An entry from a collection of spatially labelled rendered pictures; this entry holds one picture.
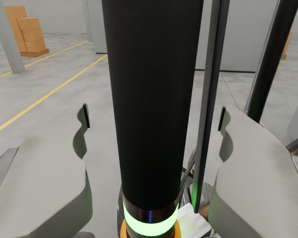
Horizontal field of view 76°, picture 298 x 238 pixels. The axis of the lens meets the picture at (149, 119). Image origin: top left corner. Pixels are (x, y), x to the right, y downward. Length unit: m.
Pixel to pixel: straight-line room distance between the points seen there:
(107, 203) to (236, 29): 5.04
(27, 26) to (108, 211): 7.25
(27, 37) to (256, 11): 7.22
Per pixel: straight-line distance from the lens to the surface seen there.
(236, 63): 5.99
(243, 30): 5.85
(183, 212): 0.20
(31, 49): 8.52
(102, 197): 2.18
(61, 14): 14.28
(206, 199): 0.71
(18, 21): 8.53
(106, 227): 2.00
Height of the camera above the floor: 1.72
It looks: 32 degrees down
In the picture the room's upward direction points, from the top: straight up
